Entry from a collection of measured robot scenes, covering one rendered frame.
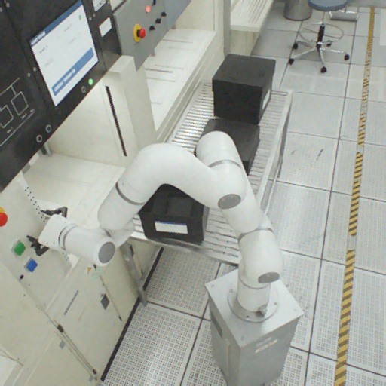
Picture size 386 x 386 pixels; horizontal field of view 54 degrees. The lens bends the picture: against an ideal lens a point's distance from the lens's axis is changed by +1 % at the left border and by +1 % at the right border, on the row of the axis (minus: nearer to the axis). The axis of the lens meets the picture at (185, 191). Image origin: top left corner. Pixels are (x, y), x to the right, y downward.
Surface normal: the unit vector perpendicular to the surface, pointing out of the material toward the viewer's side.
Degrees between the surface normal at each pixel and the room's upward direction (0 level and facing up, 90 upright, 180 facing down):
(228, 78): 0
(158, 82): 0
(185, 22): 90
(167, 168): 63
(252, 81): 0
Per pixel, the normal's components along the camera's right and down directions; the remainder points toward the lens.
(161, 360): -0.08, -0.66
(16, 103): 0.94, 0.20
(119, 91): -0.33, 0.72
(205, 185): -0.49, 0.27
